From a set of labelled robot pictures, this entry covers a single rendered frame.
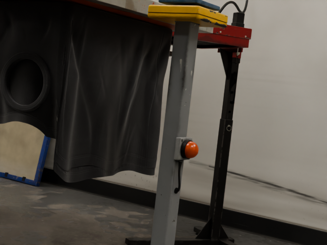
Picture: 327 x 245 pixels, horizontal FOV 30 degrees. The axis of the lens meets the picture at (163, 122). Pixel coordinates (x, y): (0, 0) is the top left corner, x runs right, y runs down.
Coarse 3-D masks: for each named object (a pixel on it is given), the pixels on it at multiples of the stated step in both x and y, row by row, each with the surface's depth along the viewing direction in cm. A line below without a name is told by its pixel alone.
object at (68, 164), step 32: (64, 32) 141; (96, 32) 149; (128, 32) 159; (160, 32) 170; (64, 64) 142; (96, 64) 151; (128, 64) 163; (160, 64) 174; (64, 96) 143; (96, 96) 153; (128, 96) 164; (160, 96) 176; (64, 128) 145; (96, 128) 155; (128, 128) 168; (64, 160) 146; (96, 160) 156; (128, 160) 170
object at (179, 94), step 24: (192, 24) 132; (216, 24) 132; (192, 48) 133; (192, 72) 134; (168, 96) 134; (168, 120) 134; (168, 144) 134; (168, 168) 133; (168, 192) 133; (168, 216) 133; (168, 240) 135
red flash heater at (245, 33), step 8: (216, 32) 279; (224, 32) 281; (232, 32) 282; (240, 32) 284; (248, 32) 286; (200, 40) 277; (208, 40) 278; (216, 40) 280; (224, 40) 281; (232, 40) 283; (240, 40) 285; (248, 40) 287; (200, 48) 324; (208, 48) 318; (216, 48) 312; (224, 48) 306; (232, 48) 305; (240, 48) 300
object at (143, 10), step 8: (88, 0) 136; (96, 0) 135; (104, 0) 136; (112, 0) 139; (120, 0) 141; (128, 0) 143; (136, 0) 146; (144, 0) 148; (152, 0) 151; (120, 8) 144; (128, 8) 144; (136, 8) 146; (144, 8) 149; (144, 16) 154; (200, 32) 178; (208, 32) 175
